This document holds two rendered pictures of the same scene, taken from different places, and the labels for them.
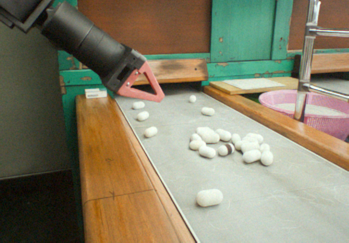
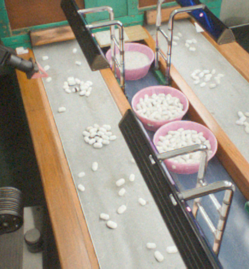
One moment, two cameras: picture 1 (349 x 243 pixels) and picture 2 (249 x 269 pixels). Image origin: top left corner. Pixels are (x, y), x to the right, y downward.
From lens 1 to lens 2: 1.52 m
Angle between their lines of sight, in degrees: 26
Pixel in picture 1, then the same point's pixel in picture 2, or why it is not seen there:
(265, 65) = (123, 20)
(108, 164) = (32, 99)
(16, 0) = not seen: outside the picture
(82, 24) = (17, 61)
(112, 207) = (33, 113)
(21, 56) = not seen: outside the picture
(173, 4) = not seen: outside the picture
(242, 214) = (69, 114)
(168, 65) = (60, 30)
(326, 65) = (164, 17)
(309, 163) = (102, 95)
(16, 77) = not seen: outside the picture
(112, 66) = (28, 71)
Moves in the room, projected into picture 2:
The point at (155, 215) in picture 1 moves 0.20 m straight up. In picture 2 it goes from (44, 115) to (36, 79)
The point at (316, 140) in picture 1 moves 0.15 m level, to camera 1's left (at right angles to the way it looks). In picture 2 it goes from (109, 85) to (79, 86)
